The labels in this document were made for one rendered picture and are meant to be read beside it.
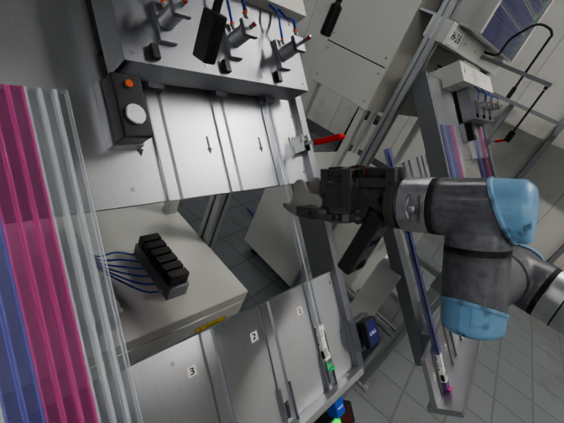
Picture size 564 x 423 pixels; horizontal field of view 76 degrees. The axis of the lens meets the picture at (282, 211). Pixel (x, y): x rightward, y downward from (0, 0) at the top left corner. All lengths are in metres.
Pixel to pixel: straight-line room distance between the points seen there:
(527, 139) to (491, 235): 3.67
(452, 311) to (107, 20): 0.53
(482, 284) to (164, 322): 0.59
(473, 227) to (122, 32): 0.46
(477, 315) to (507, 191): 0.15
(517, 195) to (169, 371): 0.45
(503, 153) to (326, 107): 1.98
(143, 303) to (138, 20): 0.55
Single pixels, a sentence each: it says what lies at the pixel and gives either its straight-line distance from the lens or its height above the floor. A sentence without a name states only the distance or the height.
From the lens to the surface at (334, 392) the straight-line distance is 0.70.
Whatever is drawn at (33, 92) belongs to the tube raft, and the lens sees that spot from 0.47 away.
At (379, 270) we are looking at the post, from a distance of 0.89.
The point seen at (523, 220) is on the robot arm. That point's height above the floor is 1.15.
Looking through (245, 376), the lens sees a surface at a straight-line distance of 0.57.
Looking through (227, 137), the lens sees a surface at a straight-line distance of 0.59.
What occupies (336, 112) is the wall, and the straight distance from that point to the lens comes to 4.54.
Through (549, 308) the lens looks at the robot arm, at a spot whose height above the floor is 1.05.
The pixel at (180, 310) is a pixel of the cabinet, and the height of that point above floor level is 0.62.
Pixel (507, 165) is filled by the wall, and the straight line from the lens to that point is 4.15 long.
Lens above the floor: 1.25
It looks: 29 degrees down
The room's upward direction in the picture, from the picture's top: 24 degrees clockwise
